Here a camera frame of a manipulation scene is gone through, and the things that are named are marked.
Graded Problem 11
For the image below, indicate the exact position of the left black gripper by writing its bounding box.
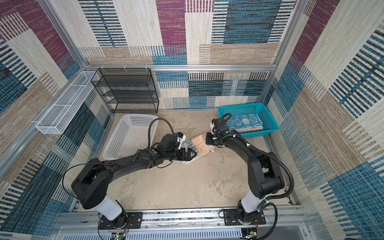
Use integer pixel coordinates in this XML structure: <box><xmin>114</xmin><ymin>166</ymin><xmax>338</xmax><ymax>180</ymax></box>
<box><xmin>163</xmin><ymin>147</ymin><xmax>197</xmax><ymax>161</ymax></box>

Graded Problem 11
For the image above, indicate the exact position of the red pattern towel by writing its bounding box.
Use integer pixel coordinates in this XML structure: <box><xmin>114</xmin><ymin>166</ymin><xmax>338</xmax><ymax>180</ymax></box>
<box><xmin>182</xmin><ymin>133</ymin><xmax>215</xmax><ymax>165</ymax></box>

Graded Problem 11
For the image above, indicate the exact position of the blue bunny pattern towel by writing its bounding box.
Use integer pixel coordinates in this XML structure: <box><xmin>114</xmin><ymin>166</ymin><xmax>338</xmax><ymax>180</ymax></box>
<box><xmin>224</xmin><ymin>114</ymin><xmax>264</xmax><ymax>133</ymax></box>

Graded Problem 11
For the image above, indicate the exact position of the white plastic laundry basket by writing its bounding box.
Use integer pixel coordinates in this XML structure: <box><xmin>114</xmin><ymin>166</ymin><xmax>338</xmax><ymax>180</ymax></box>
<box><xmin>103</xmin><ymin>114</ymin><xmax>158</xmax><ymax>161</ymax></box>

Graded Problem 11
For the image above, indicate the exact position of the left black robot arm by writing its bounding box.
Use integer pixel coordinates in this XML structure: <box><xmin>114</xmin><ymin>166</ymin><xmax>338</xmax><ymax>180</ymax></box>
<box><xmin>71</xmin><ymin>131</ymin><xmax>197</xmax><ymax>229</ymax></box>

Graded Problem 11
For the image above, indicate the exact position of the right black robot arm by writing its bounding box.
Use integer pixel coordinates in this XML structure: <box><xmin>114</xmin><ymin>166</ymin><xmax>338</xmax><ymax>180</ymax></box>
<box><xmin>206</xmin><ymin>114</ymin><xmax>295</xmax><ymax>225</ymax></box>

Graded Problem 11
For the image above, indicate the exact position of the teal plastic basket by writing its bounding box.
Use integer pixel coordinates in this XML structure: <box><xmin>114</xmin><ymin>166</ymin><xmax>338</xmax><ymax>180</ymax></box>
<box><xmin>218</xmin><ymin>103</ymin><xmax>279</xmax><ymax>139</ymax></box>

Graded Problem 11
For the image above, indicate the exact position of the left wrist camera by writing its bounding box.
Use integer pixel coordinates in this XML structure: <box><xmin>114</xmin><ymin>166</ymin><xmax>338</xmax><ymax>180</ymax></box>
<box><xmin>157</xmin><ymin>132</ymin><xmax>186</xmax><ymax>151</ymax></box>

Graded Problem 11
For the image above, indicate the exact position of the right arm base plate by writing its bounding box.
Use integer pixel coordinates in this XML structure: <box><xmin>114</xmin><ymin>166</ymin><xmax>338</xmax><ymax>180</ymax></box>
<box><xmin>219</xmin><ymin>208</ymin><xmax>266</xmax><ymax>226</ymax></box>

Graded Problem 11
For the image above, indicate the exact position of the black wire shelf rack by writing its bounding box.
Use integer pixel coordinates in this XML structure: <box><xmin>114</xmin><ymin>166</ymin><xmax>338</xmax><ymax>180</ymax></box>
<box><xmin>91</xmin><ymin>68</ymin><xmax>160</xmax><ymax>114</ymax></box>

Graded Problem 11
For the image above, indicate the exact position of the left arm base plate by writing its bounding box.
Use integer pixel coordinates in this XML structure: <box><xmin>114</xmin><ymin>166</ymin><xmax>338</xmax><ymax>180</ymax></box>
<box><xmin>98</xmin><ymin>212</ymin><xmax>143</xmax><ymax>230</ymax></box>

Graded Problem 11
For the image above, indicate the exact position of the aluminium mounting rail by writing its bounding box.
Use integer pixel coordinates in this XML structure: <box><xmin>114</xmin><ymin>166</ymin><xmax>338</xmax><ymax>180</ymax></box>
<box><xmin>50</xmin><ymin>205</ymin><xmax>316</xmax><ymax>240</ymax></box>

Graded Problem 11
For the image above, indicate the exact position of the white wire mesh tray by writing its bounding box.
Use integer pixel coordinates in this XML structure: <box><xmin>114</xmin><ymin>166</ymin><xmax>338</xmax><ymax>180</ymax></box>
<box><xmin>36</xmin><ymin>71</ymin><xmax>95</xmax><ymax>135</ymax></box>

